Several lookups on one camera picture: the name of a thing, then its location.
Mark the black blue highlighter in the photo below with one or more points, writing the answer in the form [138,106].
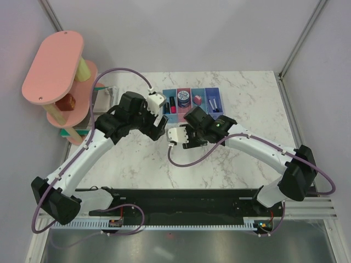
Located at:
[166,108]

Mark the light blue drawer bin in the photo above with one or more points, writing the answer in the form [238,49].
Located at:
[172,118]

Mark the black pink highlighter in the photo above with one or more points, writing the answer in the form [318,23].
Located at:
[172,103]

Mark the pink tiered wooden shelf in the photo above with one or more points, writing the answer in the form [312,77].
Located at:
[58,69]

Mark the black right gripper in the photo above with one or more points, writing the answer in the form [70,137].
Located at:
[191,143]

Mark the purple drawer bin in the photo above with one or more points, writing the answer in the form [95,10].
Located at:
[210,94]

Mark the white black marker pen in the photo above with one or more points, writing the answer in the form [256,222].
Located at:
[215,104]

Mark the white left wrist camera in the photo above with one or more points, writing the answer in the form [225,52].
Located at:
[155,102]

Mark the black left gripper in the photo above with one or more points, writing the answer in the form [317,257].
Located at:
[152,131]

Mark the pink eraser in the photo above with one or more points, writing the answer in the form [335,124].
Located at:
[197,100]

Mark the pink drawer bin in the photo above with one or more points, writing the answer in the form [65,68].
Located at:
[182,111]

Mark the white blue marker pen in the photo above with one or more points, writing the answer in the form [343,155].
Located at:
[212,106]

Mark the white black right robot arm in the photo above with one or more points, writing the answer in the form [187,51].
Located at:
[295,166]

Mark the sky blue drawer bin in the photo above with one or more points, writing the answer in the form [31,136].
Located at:
[201,93]

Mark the brown block on shelf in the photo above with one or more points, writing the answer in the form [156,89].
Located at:
[67,103]

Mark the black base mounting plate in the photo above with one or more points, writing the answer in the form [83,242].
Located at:
[185,206]

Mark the white slotted cable duct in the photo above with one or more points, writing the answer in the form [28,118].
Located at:
[109,225]

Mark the blue round tape jar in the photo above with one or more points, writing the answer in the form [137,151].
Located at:
[183,98]

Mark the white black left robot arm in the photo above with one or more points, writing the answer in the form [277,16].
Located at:
[57,195]

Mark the stack of books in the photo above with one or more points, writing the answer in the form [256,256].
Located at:
[104,98]

